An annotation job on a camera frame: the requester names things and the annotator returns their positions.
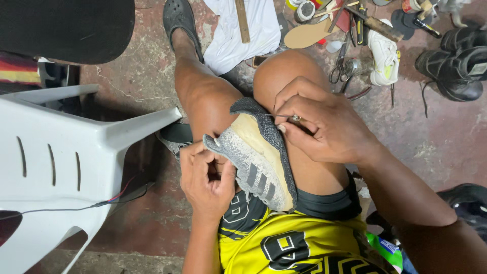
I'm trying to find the person's right hand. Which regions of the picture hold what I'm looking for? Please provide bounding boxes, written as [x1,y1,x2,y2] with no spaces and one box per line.
[273,76,382,165]

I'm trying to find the person's left hand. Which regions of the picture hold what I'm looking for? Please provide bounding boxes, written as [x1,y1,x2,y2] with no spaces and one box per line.
[179,142,238,226]

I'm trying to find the metal stitching awl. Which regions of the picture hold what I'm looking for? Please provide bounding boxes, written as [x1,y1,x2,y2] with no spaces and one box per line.
[265,113,305,122]

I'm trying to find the grey knit sneaker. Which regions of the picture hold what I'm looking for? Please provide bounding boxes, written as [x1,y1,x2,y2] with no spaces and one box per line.
[203,97,298,213]

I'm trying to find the black sandal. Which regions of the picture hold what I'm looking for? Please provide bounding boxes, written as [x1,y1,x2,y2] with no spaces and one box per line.
[155,123,194,157]

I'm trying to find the person's right leg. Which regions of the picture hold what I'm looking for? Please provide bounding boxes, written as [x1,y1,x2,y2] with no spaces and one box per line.
[253,49,350,196]

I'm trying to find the person's leg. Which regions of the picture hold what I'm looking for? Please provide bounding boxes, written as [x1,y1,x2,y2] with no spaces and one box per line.
[170,27,244,143]
[253,49,350,196]

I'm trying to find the white sneaker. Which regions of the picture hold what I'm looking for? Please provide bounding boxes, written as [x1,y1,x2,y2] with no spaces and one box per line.
[367,19,401,87]

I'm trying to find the black shorts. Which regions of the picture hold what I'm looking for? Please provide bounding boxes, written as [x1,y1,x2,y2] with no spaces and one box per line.
[219,169,363,240]

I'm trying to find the tan shoe insole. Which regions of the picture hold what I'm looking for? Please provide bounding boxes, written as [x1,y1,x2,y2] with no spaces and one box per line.
[284,17,341,49]

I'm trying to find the person's left leg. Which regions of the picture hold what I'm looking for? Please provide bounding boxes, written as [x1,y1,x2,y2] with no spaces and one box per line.
[170,27,244,143]

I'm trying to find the red leather piece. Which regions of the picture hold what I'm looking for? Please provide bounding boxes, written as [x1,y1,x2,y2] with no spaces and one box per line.
[334,8,355,34]

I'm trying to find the yellow black jersey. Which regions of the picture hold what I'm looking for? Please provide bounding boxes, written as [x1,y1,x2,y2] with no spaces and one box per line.
[218,207,398,274]

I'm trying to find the white tape roll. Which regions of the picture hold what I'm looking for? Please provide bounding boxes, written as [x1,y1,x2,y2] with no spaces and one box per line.
[295,0,316,22]

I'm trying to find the black shoe insole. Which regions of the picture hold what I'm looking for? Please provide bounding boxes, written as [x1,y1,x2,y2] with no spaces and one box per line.
[390,9,420,41]

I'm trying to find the white thread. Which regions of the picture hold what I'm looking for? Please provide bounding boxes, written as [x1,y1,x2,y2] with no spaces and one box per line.
[95,66,179,103]

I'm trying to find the white cloth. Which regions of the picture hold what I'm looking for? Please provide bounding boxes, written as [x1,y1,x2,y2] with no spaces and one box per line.
[203,0,281,76]

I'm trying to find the large black boot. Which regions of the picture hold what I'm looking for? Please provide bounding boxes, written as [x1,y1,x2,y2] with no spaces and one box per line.
[414,46,487,103]

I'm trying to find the black yellow screwdriver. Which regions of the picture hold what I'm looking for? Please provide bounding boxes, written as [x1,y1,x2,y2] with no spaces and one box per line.
[412,17,443,39]

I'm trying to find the wooden stick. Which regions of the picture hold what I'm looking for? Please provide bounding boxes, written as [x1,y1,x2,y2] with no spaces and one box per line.
[234,0,251,44]

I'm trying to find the green plastic packet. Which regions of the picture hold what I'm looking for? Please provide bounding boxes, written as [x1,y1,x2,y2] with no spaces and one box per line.
[365,231,404,272]

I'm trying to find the glue can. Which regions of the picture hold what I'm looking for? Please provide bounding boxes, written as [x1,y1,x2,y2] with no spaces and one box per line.
[401,0,433,14]

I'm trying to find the white plastic chair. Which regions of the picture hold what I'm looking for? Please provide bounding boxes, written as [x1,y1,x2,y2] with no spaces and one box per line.
[0,84,183,274]

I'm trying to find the black bag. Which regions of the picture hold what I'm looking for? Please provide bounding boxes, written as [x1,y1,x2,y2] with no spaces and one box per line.
[437,183,487,242]

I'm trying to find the black clog shoe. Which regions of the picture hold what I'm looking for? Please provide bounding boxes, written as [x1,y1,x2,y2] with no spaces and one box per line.
[162,0,205,63]

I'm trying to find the dark red object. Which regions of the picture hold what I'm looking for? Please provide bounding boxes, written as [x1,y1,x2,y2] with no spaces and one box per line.
[0,210,23,247]

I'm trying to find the black round seat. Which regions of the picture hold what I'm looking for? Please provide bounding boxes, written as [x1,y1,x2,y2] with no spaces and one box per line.
[0,0,136,65]

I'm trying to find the striped cloth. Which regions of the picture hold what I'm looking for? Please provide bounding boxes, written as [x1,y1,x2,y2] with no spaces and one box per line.
[0,51,42,87]

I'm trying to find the black handled scissors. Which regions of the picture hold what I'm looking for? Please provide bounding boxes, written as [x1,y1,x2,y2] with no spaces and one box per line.
[329,40,354,84]

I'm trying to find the wooden handled hammer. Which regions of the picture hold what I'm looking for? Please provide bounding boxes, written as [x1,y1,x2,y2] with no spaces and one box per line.
[342,5,405,43]

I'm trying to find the black and red cable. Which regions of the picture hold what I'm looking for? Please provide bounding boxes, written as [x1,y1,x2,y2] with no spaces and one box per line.
[0,173,154,221]

